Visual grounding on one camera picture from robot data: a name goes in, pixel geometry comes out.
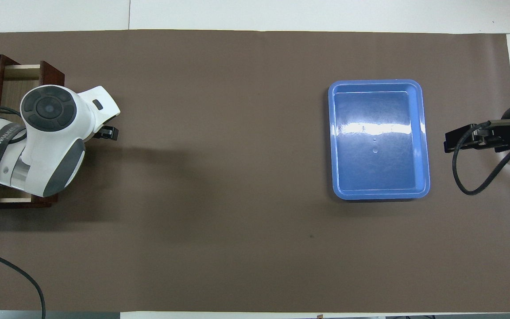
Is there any wooden drawer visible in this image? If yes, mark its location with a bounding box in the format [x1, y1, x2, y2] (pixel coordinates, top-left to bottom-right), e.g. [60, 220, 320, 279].
[0, 61, 66, 210]

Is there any blue plastic tray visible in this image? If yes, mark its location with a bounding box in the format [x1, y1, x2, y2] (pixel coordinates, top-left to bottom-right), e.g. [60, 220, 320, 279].
[328, 79, 431, 201]

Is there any black cable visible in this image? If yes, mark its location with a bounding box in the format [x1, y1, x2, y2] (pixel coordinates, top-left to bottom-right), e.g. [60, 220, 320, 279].
[452, 118, 510, 196]
[0, 245, 46, 319]
[0, 105, 28, 144]

